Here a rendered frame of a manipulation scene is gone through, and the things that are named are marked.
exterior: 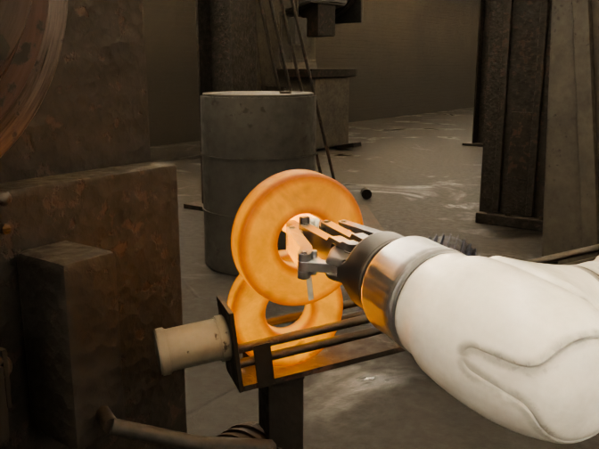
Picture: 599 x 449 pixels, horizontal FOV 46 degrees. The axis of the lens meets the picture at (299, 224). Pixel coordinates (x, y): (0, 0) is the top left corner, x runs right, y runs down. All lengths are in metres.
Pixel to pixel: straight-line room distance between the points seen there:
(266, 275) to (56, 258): 0.25
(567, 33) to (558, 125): 0.37
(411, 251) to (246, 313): 0.38
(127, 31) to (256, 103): 2.24
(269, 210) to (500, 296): 0.34
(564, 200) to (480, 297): 2.69
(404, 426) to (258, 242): 1.43
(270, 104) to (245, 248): 2.56
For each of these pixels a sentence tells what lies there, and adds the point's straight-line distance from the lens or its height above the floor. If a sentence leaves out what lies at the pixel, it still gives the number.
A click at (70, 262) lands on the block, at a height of 0.80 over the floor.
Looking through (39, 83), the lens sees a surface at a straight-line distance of 0.80.
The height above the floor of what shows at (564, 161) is 0.62.
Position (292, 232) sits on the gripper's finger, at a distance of 0.71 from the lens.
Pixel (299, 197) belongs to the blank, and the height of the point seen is 0.88.
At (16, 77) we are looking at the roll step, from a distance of 0.77.
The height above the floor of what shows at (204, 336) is 0.69.
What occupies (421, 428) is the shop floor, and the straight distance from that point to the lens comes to 2.11.
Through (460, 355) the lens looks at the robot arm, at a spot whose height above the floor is 0.83.
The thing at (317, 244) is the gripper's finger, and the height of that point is 0.84.
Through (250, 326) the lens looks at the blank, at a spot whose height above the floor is 0.69.
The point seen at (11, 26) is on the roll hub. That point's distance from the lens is 0.69.
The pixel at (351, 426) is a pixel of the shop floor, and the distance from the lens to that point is 2.10.
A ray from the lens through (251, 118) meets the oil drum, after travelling 3.29.
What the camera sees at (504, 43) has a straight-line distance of 4.63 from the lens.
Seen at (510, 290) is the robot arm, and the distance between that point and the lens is 0.48.
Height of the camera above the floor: 1.02
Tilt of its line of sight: 13 degrees down
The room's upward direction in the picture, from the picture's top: straight up
